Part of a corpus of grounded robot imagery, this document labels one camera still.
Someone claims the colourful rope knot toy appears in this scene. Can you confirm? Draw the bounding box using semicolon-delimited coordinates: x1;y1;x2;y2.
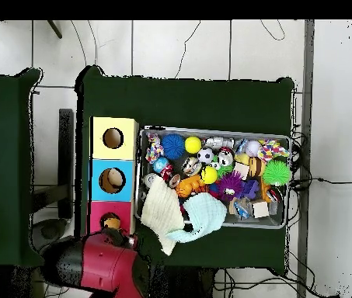
145;132;166;165

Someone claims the dark green tablecloth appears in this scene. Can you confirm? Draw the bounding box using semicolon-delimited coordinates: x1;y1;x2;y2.
74;64;296;271

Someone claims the small soccer ball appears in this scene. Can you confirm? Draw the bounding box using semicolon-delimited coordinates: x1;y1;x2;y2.
197;147;217;165

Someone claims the purple spiky monster toy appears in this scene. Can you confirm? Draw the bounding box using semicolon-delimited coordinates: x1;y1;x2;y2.
214;171;247;202

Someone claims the cream yellow waffle cloth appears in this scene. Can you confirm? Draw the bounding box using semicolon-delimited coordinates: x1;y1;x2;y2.
140;175;186;257

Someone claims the clear mesh bin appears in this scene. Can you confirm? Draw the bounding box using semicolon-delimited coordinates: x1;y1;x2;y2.
134;126;291;230

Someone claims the green covered side table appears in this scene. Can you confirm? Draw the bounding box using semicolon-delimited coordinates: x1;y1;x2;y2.
0;67;44;269

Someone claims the orange plastic toy block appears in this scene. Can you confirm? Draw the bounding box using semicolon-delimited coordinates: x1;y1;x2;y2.
175;175;204;199

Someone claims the orange toy croissant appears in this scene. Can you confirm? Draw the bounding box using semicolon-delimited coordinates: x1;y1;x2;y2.
100;213;123;231

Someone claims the wooden box with three holes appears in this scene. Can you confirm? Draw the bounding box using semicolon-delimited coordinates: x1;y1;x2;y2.
87;116;141;244

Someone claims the yellow smiley ball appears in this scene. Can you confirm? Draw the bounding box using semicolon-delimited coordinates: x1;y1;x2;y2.
200;166;219;185

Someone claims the blue spiky rubber ball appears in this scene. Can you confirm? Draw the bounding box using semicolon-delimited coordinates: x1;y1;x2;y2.
161;133;187;161

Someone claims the black cable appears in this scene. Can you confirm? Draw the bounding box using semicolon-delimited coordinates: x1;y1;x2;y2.
287;175;352;189

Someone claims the mint green waffle cloth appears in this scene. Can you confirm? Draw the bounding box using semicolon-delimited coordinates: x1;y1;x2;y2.
166;192;228;244

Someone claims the green spiky rubber ball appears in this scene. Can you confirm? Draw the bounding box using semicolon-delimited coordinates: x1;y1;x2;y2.
263;160;293;187

